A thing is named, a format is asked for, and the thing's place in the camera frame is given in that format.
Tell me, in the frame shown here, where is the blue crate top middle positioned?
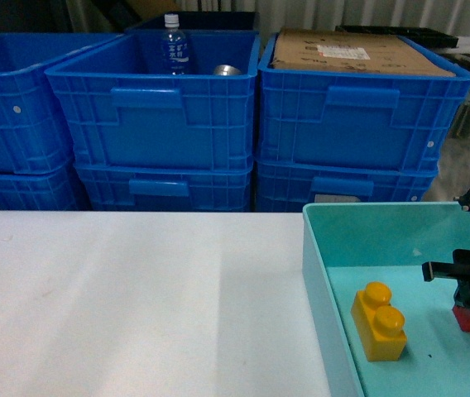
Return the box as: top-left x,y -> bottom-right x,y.
46,31 -> 260,172

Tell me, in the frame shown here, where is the silver metal can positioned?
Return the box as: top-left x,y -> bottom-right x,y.
213,65 -> 242,76

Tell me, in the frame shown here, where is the blue crate bottom right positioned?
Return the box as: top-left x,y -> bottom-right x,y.
255,160 -> 438,213

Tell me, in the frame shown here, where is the black tray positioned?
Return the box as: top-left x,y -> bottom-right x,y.
335,25 -> 458,49

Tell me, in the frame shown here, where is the yellow duplo block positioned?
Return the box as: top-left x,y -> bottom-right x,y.
351,281 -> 407,362

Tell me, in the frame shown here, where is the blue crate bottom middle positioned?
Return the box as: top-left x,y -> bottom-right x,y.
74,163 -> 252,212

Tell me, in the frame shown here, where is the teal plastic bin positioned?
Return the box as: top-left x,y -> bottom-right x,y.
302,203 -> 470,396

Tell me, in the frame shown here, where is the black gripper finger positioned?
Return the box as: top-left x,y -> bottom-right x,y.
421,261 -> 457,282

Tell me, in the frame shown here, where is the blue crate bottom left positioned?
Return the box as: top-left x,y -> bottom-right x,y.
0,160 -> 92,211

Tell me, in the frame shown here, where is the blue crate top left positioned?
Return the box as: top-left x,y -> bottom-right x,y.
0,33 -> 116,175

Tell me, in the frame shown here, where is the blue crate top right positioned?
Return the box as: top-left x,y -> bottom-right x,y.
256,38 -> 470,172

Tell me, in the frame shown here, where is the dark blue rear crate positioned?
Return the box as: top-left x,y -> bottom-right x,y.
126,11 -> 257,33

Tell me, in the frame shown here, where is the clear water bottle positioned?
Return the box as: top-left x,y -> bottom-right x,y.
161,13 -> 190,75

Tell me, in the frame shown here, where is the brown cardboard box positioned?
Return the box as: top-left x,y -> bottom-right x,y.
271,28 -> 455,77

